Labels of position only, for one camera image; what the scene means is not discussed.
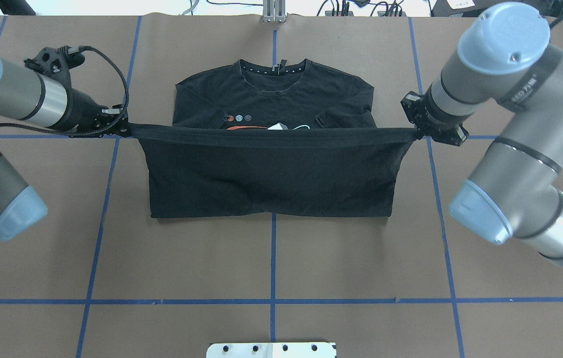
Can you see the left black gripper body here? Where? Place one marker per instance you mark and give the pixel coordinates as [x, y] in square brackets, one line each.
[80, 112]

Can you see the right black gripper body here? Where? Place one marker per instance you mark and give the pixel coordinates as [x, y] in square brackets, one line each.
[432, 119]

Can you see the black graphic t-shirt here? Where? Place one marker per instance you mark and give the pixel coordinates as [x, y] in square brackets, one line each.
[295, 139]

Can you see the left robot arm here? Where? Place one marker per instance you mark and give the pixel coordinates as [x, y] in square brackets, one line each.
[39, 96]

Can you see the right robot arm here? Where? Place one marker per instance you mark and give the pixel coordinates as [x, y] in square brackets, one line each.
[506, 55]

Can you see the aluminium frame post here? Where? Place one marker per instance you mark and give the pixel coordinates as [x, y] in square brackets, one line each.
[274, 11]

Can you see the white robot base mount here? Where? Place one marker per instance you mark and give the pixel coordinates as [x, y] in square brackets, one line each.
[273, 350]

